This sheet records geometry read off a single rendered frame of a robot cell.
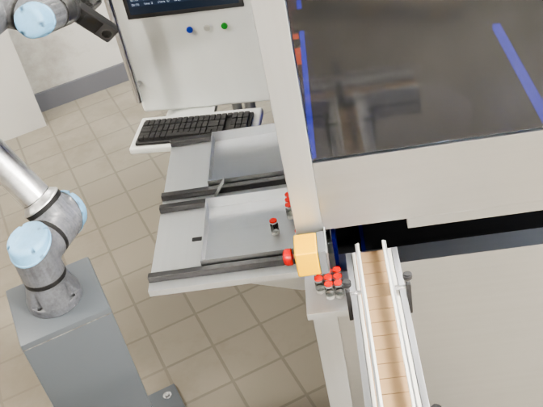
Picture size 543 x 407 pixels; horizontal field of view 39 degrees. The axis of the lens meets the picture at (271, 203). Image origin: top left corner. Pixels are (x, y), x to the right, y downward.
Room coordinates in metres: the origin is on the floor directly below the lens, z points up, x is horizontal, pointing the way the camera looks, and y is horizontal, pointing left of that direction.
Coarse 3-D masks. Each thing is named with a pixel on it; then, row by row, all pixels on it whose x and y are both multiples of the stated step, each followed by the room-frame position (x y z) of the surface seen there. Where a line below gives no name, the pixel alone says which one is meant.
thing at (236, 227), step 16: (256, 192) 1.74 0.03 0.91; (272, 192) 1.73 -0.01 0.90; (208, 208) 1.74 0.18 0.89; (224, 208) 1.74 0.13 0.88; (240, 208) 1.72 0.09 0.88; (256, 208) 1.70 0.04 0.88; (272, 208) 1.69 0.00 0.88; (208, 224) 1.68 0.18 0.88; (224, 224) 1.66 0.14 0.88; (240, 224) 1.65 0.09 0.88; (256, 224) 1.63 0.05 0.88; (288, 224) 1.61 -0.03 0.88; (208, 240) 1.61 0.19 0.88; (224, 240) 1.60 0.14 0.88; (240, 240) 1.59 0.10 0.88; (256, 240) 1.57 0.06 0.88; (272, 240) 1.56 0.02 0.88; (288, 240) 1.54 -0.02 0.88; (208, 256) 1.55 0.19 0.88; (224, 256) 1.54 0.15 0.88; (240, 256) 1.49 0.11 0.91; (256, 256) 1.48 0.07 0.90; (272, 256) 1.48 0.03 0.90
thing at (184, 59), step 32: (128, 0) 2.49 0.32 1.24; (160, 0) 2.46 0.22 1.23; (192, 0) 2.44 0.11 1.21; (224, 0) 2.41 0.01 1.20; (128, 32) 2.50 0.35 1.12; (160, 32) 2.47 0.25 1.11; (192, 32) 2.45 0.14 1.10; (224, 32) 2.42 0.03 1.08; (160, 64) 2.48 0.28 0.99; (192, 64) 2.45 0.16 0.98; (224, 64) 2.43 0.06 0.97; (256, 64) 2.40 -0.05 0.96; (160, 96) 2.49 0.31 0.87; (192, 96) 2.46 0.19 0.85; (224, 96) 2.44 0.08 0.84; (256, 96) 2.41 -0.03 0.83
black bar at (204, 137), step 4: (188, 136) 2.12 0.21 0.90; (192, 136) 2.12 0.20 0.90; (196, 136) 2.11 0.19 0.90; (200, 136) 2.11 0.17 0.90; (204, 136) 2.10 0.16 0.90; (208, 136) 2.10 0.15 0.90; (172, 140) 2.12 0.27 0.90; (176, 140) 2.12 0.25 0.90; (180, 140) 2.11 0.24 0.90; (184, 140) 2.11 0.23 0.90; (188, 140) 2.11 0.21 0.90; (192, 140) 2.11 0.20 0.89; (196, 140) 2.11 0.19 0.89; (200, 140) 2.10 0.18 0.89; (204, 140) 2.10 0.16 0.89; (208, 140) 2.10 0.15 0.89; (172, 144) 2.11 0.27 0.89; (176, 144) 2.11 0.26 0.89; (180, 144) 2.11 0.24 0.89; (184, 144) 2.11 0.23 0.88; (188, 144) 2.11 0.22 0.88
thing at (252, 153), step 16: (240, 128) 2.08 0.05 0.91; (256, 128) 2.07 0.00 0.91; (272, 128) 2.07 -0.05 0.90; (224, 144) 2.06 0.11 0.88; (240, 144) 2.04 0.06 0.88; (256, 144) 2.02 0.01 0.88; (272, 144) 2.01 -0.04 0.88; (224, 160) 1.97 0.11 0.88; (240, 160) 1.96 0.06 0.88; (256, 160) 1.94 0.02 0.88; (272, 160) 1.92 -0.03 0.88; (208, 176) 1.86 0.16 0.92; (224, 176) 1.89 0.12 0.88; (240, 176) 1.83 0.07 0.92; (256, 176) 1.82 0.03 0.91; (272, 176) 1.82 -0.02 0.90
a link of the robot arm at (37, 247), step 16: (32, 224) 1.66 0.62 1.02; (48, 224) 1.67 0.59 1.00; (16, 240) 1.62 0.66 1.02; (32, 240) 1.60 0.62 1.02; (48, 240) 1.61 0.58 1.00; (64, 240) 1.65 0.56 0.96; (16, 256) 1.57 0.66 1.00; (32, 256) 1.56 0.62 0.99; (48, 256) 1.58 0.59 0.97; (32, 272) 1.56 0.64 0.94; (48, 272) 1.57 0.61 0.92
